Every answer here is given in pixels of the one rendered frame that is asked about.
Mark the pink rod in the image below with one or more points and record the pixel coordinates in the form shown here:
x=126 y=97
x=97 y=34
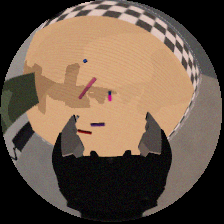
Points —
x=87 y=87

